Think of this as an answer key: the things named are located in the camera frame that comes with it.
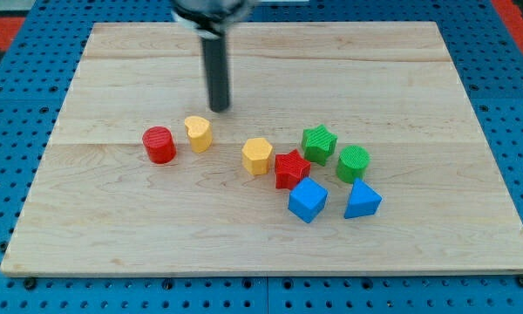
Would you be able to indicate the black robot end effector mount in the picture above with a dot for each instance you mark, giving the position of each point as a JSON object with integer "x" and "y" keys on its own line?
{"x": 211, "y": 18}

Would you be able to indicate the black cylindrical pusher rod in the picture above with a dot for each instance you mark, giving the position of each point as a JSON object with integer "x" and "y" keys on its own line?
{"x": 215, "y": 61}

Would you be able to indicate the red cylinder block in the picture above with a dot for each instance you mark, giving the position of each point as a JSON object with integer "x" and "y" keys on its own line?
{"x": 159, "y": 144}

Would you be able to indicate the yellow heart block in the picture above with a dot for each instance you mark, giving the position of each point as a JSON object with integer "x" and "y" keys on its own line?
{"x": 199, "y": 133}

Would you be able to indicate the yellow hexagon block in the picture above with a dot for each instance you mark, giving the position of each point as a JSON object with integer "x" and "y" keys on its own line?
{"x": 256, "y": 154}

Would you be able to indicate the green star block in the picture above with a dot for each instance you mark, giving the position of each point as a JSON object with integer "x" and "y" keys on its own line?
{"x": 318, "y": 144}

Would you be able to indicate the red star block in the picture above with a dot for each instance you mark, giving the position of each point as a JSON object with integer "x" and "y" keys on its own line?
{"x": 290, "y": 169}

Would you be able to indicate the wooden board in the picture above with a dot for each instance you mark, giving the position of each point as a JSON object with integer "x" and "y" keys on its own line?
{"x": 98, "y": 207}

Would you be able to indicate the blue cube block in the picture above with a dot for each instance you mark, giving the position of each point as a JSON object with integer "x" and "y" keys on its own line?
{"x": 307, "y": 199}

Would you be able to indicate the green cylinder block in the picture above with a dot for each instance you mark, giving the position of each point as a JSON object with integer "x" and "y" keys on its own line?
{"x": 352, "y": 163}

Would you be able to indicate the blue triangle block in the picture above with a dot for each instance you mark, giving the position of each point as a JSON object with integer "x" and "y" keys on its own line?
{"x": 363, "y": 200}

